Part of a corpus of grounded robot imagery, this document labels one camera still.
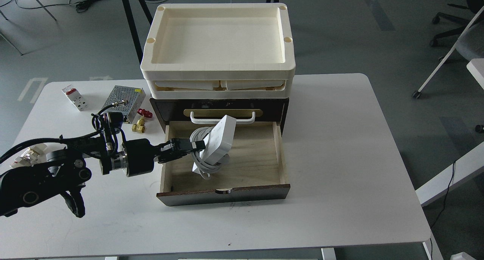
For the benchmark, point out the white red circuit breaker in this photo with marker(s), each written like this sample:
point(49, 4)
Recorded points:
point(75, 97)

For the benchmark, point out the open wooden drawer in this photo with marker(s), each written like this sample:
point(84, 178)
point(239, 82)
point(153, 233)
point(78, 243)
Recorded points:
point(256, 170)

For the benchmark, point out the white side desk edge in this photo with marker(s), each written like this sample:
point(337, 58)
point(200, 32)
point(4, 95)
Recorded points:
point(464, 169)

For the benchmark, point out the white table leg frame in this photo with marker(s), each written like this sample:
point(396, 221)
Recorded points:
point(469, 44)

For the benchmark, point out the cream plastic stacked tray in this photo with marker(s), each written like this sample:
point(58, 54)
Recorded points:
point(219, 51)

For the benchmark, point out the white drawer handle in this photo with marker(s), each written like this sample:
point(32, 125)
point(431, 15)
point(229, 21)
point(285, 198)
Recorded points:
point(210, 121)

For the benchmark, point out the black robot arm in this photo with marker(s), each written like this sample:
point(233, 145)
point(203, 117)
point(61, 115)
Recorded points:
point(65, 172)

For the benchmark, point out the brass valve red handle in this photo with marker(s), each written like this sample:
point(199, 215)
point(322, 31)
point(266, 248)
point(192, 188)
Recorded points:
point(139, 126)

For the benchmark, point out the white power strip with cable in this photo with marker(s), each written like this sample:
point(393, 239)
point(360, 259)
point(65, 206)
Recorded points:
point(218, 142)

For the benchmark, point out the metal mesh power supply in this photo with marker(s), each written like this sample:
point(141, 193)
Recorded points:
point(134, 98)

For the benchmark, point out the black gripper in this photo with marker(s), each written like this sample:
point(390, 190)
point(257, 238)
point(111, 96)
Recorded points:
point(141, 156)

